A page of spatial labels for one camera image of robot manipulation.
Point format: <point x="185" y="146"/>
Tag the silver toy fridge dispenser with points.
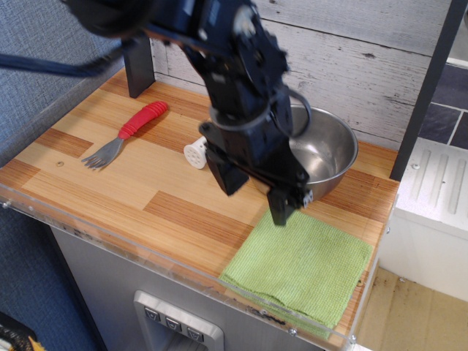
<point x="168" y="327"/>

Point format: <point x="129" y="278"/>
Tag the white plastic spool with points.
<point x="195" y="153"/>

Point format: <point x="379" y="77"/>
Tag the dark vertical post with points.
<point x="442" y="49"/>

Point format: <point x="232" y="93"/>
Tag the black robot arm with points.
<point x="242" y="67"/>

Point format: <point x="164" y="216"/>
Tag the yellow object at corner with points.
<point x="33" y="345"/>

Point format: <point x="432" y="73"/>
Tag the red handled metal fork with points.
<point x="107" y="153"/>

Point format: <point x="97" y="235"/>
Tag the white toy sink unit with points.
<point x="426" y="238"/>

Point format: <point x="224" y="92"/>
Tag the clear acrylic counter guard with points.
<point x="108" y="269"/>

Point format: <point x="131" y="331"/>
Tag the dark gray back post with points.
<point x="138" y="65"/>

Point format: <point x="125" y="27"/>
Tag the green towel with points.
<point x="304" y="273"/>

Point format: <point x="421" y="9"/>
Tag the stainless steel bowl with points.
<point x="324" y="145"/>

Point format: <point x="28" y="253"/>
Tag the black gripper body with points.
<point x="253" y="143"/>

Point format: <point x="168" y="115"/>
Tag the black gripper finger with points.
<point x="229" y="178"/>
<point x="282" y="203"/>

